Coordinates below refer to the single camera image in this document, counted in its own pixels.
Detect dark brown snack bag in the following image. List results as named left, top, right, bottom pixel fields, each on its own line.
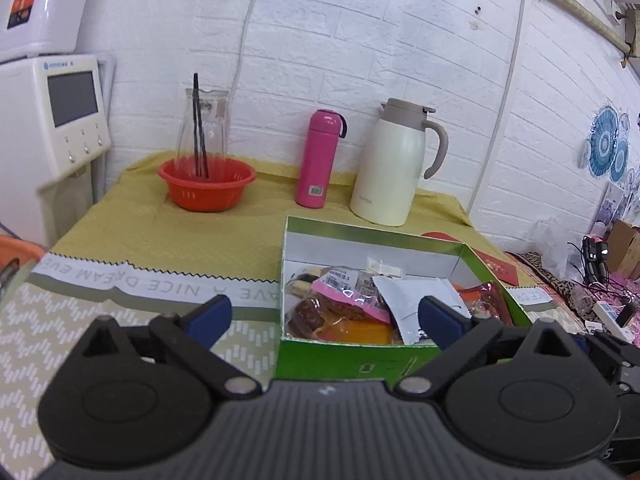
left=454, top=281, right=513, bottom=326

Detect white blue snack bag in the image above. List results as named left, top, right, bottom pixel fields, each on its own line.
left=372, top=275, right=471, bottom=346

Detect orange snack pouch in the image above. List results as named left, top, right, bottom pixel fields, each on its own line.
left=314, top=318, right=395, bottom=346

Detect pink edged cookie bag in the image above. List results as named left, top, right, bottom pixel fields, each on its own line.
left=311, top=266, right=392, bottom=325

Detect red sausage stick pack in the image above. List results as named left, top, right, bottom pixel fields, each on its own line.
left=367, top=257, right=405, bottom=280

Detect cracker pack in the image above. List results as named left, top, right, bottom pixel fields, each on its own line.
left=285, top=266, right=329, bottom=298

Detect patterned tablecloth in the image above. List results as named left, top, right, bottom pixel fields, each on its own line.
left=0, top=152, right=586, bottom=480

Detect green cardboard box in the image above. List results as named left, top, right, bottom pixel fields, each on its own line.
left=274, top=217, right=530, bottom=384

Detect round pastry packet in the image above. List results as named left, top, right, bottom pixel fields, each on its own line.
left=286, top=296, right=330, bottom=340

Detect brown cardboard box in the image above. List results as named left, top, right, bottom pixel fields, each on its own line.
left=606, top=220, right=640, bottom=281

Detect red plastic basket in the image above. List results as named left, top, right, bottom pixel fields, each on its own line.
left=157, top=158, right=257, bottom=212

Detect cream thermos jug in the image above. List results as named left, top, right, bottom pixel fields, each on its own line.
left=349, top=98, right=449, bottom=226

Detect orange plastic basin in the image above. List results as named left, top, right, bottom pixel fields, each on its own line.
left=0, top=235, right=47, bottom=269

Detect pink thermos bottle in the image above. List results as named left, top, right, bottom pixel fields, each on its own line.
left=295, top=110, right=348, bottom=209

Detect clear glass carafe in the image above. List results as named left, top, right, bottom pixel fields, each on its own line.
left=174, top=88, right=228, bottom=182

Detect white water dispenser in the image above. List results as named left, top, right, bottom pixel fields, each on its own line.
left=1, top=55, right=111, bottom=248

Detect white water purifier unit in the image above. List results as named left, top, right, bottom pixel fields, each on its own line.
left=1, top=0, right=87, bottom=63

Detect blue wall fan decoration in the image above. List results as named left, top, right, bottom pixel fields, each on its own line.
left=578, top=105, right=630, bottom=183

